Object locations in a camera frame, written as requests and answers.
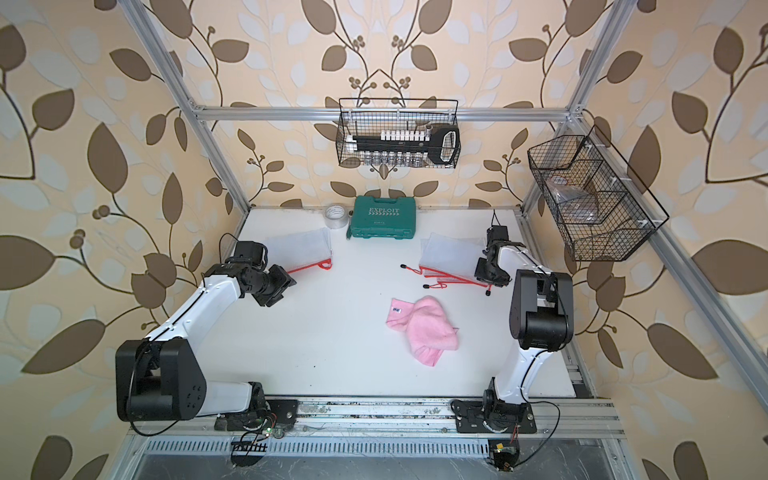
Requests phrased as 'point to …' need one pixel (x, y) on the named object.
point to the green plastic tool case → (383, 217)
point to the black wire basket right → (602, 211)
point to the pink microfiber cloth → (428, 328)
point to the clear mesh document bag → (450, 258)
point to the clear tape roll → (336, 216)
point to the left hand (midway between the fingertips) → (285, 282)
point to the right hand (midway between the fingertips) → (489, 278)
